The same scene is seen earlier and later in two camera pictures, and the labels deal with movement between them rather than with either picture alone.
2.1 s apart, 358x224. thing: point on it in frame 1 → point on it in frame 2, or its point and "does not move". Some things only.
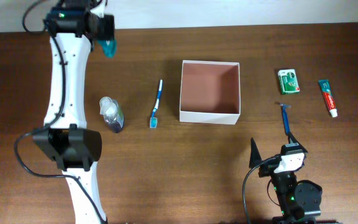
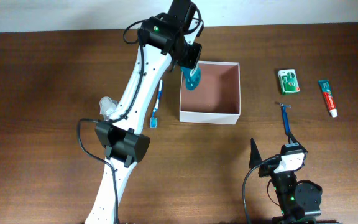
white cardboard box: x=210 y=92 does not move
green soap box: x=288 y=81 does not move
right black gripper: x=255 y=156 does not move
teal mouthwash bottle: x=109 y=47 → x=192 y=77
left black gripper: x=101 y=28 → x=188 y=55
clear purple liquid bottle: x=112 y=113 does not move
